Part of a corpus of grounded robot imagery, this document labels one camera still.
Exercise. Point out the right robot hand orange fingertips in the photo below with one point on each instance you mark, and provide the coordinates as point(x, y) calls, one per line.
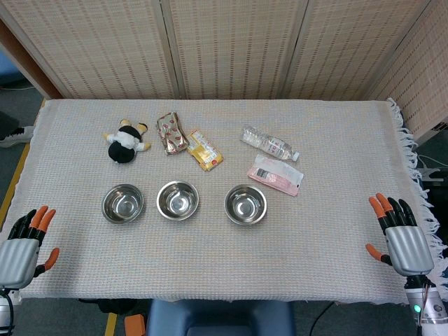
point(409, 248)

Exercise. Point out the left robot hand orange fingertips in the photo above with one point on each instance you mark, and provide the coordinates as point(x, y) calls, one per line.
point(17, 257)

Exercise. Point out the woven folding screen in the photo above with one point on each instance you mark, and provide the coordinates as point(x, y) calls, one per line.
point(224, 49)

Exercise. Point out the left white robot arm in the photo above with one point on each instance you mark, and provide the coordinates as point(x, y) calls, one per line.
point(5, 308)

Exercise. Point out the metal bowl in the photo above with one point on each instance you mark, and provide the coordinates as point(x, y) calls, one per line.
point(245, 204)
point(122, 203)
point(177, 201)

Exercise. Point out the blue chair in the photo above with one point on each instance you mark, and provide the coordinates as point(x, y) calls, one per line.
point(220, 318)

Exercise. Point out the gold snack packet red lips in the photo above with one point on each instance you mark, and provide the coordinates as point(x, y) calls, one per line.
point(171, 136)

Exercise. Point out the woven fringed tablecloth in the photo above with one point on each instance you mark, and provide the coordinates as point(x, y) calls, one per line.
point(224, 245)

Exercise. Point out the yellow snack packet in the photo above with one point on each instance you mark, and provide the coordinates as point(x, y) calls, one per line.
point(204, 152)

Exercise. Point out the orange block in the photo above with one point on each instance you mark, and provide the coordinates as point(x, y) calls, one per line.
point(134, 323)

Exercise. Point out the pink white packet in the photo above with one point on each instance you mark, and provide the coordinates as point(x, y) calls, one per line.
point(276, 175)

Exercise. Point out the clear plastic water bottle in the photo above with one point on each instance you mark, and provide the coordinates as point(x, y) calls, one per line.
point(269, 143)

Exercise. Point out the black white shoe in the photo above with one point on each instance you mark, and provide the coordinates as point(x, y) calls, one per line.
point(15, 136)

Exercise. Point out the grey metal stand foot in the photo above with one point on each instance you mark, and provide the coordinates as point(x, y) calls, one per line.
point(427, 174)

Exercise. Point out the black white plush toy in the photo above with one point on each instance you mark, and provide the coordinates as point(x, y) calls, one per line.
point(122, 143)

